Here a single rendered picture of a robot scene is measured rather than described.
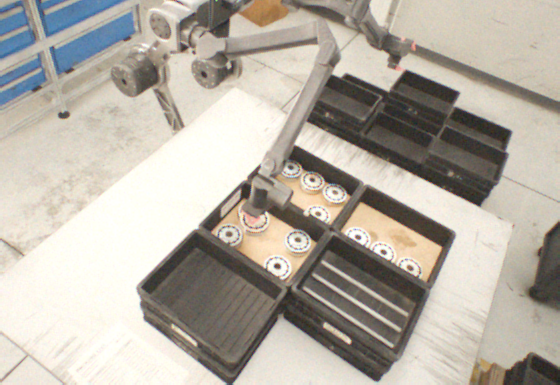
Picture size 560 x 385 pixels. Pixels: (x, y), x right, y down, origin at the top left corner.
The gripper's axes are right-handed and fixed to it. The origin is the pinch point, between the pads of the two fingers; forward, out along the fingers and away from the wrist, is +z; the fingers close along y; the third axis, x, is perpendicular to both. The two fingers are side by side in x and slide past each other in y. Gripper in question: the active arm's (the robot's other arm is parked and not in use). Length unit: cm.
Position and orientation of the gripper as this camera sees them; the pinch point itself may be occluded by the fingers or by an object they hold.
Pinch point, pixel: (255, 217)
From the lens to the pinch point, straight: 152.5
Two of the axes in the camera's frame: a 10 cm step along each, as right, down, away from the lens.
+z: -1.3, 6.4, 7.6
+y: 5.7, -5.8, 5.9
